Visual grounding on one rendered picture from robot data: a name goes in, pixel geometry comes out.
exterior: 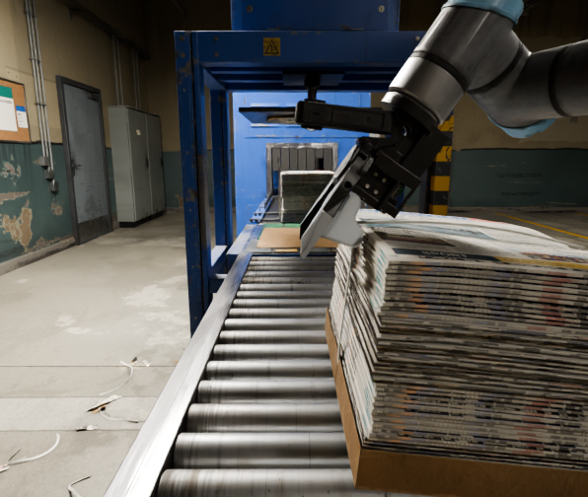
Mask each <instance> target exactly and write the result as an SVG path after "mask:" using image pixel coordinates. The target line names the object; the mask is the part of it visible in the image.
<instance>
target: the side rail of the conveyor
mask: <svg viewBox="0 0 588 497"><path fill-rule="evenodd" d="M252 257H254V253H253V252H240V253H239V254H238V256H237V258H236V260H235V262H234V263H233V265H232V267H231V269H230V271H229V272H228V274H227V276H226V278H225V279H224V281H223V283H222V285H221V287H220V288H219V290H218V292H217V294H216V296H215V297H214V299H213V301H212V303H211V304H210V306H209V308H208V310H207V312H206V313H205V315H204V317H203V319H202V321H201V322H200V324H199V326H198V328H197V329H196V331H195V333H194V335H193V337H192V338H191V340H190V342H189V344H188V346H187V347H186V349H185V351H184V353H183V355H182V357H181V359H180V361H179V362H178V364H177V366H176V368H175V369H174V370H173V372H172V374H171V376H170V377H169V379H168V381H167V383H166V385H165V386H164V388H163V390H162V392H161V393H160V395H159V397H158V399H157V401H156V402H155V404H154V406H153V408H152V410H151V411H150V413H149V415H148V417H147V418H146V420H145V422H144V424H143V426H142V427H141V429H140V431H139V433H138V435H137V436H136V438H135V440H134V442H133V443H132V445H131V447H130V449H129V451H128V452H127V454H126V456H125V458H124V460H123V461H122V463H121V465H120V467H119V468H118V470H117V472H116V474H115V476H114V477H113V479H112V481H111V483H110V485H109V487H108V489H107V491H106V492H105V494H104V496H103V497H156V496H157V490H158V485H159V482H160V479H161V477H162V475H163V473H164V471H166V469H173V454H174V447H175V443H176V440H177V438H178V436H179V434H180V433H186V430H185V426H186V418H187V414H188V411H189V408H190V407H191V406H192V405H193V404H196V396H197V390H198V386H199V384H200V382H201V381H205V372H206V367H207V365H208V363H209V362H210V361H212V357H213V350H214V348H215V346H216V345H219V336H220V333H221V331H224V324H225V321H226V319H228V318H229V312H230V310H231V309H233V302H234V300H235V299H236V296H237V293H238V291H239V290H240V286H241V284H242V281H243V278H244V277H245V273H246V272H247V268H248V266H249V264H250V261H251V259H252Z"/></svg>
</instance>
